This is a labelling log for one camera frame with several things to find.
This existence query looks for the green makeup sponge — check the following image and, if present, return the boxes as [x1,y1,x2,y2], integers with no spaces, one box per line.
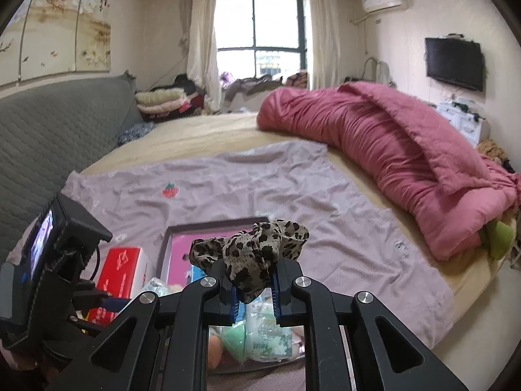
[211,320,246,364]

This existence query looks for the orange makeup sponge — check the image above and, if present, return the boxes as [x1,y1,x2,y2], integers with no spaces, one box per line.
[207,335,223,370]

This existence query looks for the green tissue pack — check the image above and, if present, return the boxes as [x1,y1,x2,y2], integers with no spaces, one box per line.
[246,297,293,363]

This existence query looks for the leopard print scrunchie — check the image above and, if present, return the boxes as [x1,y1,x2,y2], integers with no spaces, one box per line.
[190,219,310,304]

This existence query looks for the pink and blue book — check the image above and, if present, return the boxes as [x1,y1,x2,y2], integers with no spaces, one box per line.
[161,229,238,288]

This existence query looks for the dark shallow box tray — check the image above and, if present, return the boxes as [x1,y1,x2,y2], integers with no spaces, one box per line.
[155,216,268,285]

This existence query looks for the mauve embroidered bed sheet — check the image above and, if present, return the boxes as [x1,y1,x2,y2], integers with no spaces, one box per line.
[63,141,454,348]

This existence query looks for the red tissue box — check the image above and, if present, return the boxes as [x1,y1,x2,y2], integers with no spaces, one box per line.
[87,247,155,326]

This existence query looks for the grey quilted headboard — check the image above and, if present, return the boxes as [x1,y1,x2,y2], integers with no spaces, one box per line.
[1,72,141,259]

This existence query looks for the beige mattress cover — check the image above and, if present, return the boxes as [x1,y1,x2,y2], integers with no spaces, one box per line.
[81,113,503,320]

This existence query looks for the pink quilted duvet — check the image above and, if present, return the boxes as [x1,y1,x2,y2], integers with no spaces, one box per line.
[257,81,520,261]

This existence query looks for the stack of folded blankets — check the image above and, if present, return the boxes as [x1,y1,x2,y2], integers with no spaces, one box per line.
[135,87,204,123]

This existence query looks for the green pillow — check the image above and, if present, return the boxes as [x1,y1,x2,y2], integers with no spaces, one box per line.
[484,220,516,260]

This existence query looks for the white dresser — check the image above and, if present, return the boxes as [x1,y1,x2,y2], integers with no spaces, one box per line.
[435,102,490,148]

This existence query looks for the right cream curtain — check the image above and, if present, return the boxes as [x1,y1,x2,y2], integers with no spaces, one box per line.
[305,0,341,90]

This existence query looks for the cream curtain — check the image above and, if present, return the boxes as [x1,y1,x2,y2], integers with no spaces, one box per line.
[305,0,341,90]
[179,0,222,112]

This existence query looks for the left cream curtain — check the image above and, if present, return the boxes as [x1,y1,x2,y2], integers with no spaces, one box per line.
[179,0,222,112]

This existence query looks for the white air conditioner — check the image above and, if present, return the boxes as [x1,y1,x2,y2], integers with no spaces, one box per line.
[362,0,407,14]

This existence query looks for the wall painting panels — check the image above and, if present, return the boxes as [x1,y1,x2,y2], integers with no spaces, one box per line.
[1,0,111,86]

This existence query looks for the window with dark frame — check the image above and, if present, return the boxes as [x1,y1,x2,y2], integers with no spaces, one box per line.
[214,0,307,81]

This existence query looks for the wall mounted black television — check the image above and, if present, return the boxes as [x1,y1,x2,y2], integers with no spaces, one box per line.
[425,38,485,92]

